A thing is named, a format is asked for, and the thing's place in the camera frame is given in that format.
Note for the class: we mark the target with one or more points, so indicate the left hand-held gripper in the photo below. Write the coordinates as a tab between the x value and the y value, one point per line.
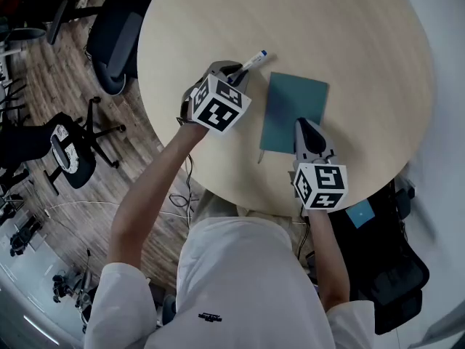
218	105

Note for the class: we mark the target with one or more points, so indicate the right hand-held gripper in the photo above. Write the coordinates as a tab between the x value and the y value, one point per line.
321	185

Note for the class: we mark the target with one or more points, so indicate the white pen with blue cap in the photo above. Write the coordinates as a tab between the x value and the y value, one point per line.
254	60

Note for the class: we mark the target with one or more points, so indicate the teal notebook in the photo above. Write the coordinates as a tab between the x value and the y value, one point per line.
294	104

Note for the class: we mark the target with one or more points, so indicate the person's right forearm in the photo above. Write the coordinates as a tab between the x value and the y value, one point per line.
330	256

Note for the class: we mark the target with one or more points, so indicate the person's left forearm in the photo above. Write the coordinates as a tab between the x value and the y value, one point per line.
152	195

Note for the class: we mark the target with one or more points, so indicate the round light wooden desk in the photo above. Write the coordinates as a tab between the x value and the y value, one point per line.
327	31

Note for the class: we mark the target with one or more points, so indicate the blue square card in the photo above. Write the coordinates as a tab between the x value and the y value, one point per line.
360	213

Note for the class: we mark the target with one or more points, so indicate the black office chair with grey backrest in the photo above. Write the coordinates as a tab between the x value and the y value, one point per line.
116	38

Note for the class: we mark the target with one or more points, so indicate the black mesh office chair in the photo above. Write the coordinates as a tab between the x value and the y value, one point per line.
392	267

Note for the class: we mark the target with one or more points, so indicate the person's white shirt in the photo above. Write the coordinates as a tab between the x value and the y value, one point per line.
236	285

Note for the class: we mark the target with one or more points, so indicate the black office chair with worn armrests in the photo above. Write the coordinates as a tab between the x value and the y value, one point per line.
72	147

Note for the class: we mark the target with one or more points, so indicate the black wheeled equipment stand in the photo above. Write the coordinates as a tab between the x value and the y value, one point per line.
74	289

